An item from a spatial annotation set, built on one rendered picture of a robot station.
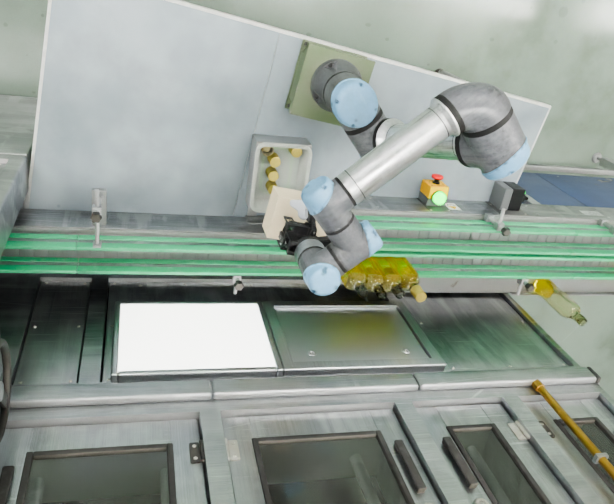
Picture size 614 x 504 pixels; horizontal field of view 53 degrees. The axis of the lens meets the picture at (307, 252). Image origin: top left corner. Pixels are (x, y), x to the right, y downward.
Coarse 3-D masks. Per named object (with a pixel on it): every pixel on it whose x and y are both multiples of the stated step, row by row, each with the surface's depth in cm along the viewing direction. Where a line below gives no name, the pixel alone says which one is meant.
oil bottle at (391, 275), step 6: (372, 258) 194; (378, 258) 194; (384, 258) 194; (378, 264) 190; (384, 264) 190; (390, 264) 191; (384, 270) 187; (390, 270) 187; (396, 270) 188; (384, 276) 185; (390, 276) 184; (396, 276) 185; (384, 282) 185; (390, 282) 184; (396, 282) 184; (384, 288) 185
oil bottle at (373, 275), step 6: (360, 264) 189; (366, 264) 189; (372, 264) 190; (366, 270) 185; (372, 270) 186; (378, 270) 187; (366, 276) 183; (372, 276) 183; (378, 276) 183; (366, 282) 184; (372, 282) 182; (378, 282) 182; (366, 288) 184
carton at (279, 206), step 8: (272, 192) 165; (280, 192) 162; (288, 192) 163; (296, 192) 165; (272, 200) 163; (280, 200) 159; (288, 200) 160; (272, 208) 162; (280, 208) 160; (288, 208) 161; (272, 216) 161; (280, 216) 161; (288, 216) 162; (296, 216) 162; (264, 224) 167; (272, 224) 162; (280, 224) 162; (272, 232) 163; (320, 232) 166
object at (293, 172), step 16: (272, 144) 181; (288, 144) 183; (256, 160) 182; (288, 160) 193; (304, 160) 189; (256, 176) 185; (288, 176) 195; (304, 176) 190; (256, 192) 195; (256, 208) 190
